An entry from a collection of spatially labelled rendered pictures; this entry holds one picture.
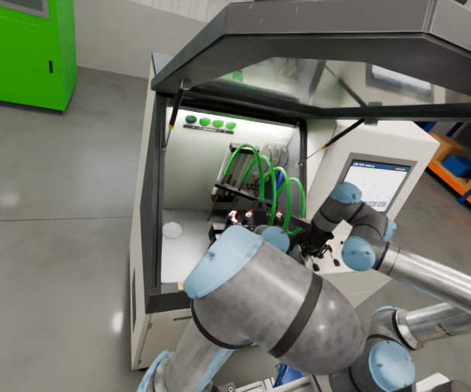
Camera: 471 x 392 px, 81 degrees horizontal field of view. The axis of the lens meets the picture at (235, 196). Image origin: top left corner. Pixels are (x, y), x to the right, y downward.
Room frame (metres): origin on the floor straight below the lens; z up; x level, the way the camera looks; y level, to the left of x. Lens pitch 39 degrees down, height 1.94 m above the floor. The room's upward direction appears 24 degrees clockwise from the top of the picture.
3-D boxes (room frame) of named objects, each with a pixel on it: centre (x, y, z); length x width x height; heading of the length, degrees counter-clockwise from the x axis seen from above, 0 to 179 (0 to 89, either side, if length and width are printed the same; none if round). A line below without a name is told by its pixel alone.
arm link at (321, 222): (0.69, -0.29, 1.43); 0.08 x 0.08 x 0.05
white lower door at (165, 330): (0.68, -0.15, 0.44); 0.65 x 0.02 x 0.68; 122
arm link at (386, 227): (0.64, -0.38, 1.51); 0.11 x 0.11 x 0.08; 70
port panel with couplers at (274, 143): (1.24, -0.09, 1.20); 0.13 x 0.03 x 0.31; 122
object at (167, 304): (0.69, -0.15, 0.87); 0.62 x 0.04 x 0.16; 122
